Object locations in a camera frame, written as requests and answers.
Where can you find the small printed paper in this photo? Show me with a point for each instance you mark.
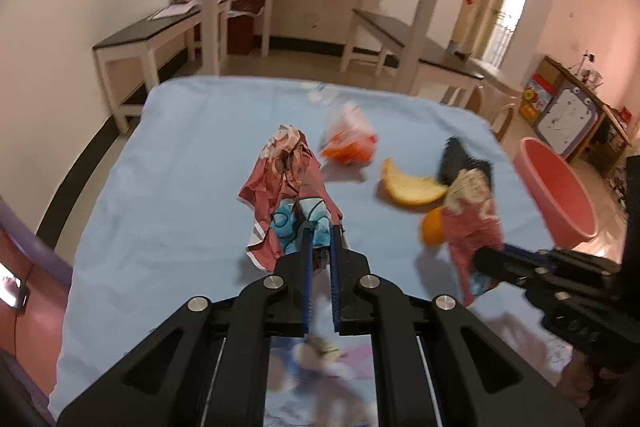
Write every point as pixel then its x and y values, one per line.
pixel 470 217

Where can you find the person's right hand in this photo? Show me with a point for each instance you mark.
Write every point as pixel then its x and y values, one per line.
pixel 579 379

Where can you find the red carton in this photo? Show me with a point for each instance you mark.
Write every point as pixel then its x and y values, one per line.
pixel 245 17

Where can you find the wooden cabinet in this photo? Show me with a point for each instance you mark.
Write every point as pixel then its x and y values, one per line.
pixel 607 127

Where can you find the blue floral tablecloth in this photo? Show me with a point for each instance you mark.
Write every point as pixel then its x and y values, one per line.
pixel 175 182

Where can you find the black smartphone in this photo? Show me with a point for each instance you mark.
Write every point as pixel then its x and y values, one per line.
pixel 12 293

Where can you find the white bench with paper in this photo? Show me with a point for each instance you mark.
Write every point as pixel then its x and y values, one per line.
pixel 135 34

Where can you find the orange fruit peel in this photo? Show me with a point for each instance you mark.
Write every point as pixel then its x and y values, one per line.
pixel 432 229

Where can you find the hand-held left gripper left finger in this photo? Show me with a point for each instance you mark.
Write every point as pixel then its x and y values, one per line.
pixel 306 292

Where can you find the white bench with cup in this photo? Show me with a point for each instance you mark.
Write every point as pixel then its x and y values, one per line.
pixel 400 39

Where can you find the pink plastic basin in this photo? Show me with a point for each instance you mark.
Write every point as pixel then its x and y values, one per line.
pixel 560 187

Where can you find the white paper sheet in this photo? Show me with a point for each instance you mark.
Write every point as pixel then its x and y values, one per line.
pixel 172 12

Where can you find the orange and white snack bag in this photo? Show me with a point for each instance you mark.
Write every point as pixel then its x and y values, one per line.
pixel 350 137

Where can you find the black foam net sleeve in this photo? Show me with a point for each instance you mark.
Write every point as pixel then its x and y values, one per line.
pixel 457 159

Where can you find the large printed paper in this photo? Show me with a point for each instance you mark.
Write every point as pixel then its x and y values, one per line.
pixel 285 187

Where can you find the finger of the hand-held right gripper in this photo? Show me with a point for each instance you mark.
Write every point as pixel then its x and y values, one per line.
pixel 500 267
pixel 530 255

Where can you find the glass door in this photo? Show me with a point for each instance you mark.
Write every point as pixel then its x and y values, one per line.
pixel 510 12

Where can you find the pink plastic stool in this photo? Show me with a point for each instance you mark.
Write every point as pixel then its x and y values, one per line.
pixel 35 307

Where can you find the colourful cardboard box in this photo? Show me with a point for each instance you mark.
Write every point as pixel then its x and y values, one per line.
pixel 534 99

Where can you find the yellow fruit peel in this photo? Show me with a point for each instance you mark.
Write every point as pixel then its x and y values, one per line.
pixel 407 189

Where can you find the children's drawing board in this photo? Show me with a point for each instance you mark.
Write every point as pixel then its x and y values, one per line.
pixel 567 117

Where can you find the beige plastic stool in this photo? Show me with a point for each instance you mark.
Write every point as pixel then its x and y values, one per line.
pixel 492 79

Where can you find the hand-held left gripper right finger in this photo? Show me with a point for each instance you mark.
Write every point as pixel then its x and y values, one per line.
pixel 336 292

